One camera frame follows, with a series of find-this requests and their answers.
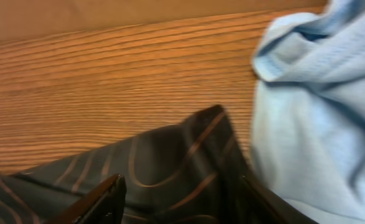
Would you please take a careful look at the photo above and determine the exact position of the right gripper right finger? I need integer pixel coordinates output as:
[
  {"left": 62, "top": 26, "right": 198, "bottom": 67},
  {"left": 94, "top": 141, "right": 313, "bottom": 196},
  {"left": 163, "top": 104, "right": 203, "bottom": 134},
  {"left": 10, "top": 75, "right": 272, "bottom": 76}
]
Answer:
[{"left": 239, "top": 175, "right": 317, "bottom": 224}]

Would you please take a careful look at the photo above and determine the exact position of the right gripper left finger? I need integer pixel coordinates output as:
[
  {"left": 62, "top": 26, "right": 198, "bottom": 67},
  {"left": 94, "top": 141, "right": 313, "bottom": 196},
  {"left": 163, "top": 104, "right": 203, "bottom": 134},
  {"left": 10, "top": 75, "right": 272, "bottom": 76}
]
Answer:
[{"left": 47, "top": 174, "right": 126, "bottom": 224}]

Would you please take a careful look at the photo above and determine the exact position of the black patterned cycling jersey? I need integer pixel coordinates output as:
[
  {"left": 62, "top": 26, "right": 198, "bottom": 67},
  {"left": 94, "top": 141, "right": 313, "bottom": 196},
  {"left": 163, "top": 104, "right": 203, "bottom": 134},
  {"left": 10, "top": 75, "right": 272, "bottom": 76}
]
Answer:
[{"left": 0, "top": 104, "right": 264, "bottom": 224}]

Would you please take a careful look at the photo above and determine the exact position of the light blue t-shirt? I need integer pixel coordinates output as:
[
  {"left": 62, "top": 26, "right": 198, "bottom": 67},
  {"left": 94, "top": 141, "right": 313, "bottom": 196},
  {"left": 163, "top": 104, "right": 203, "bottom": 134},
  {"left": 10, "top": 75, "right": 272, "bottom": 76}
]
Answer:
[{"left": 251, "top": 0, "right": 365, "bottom": 223}]

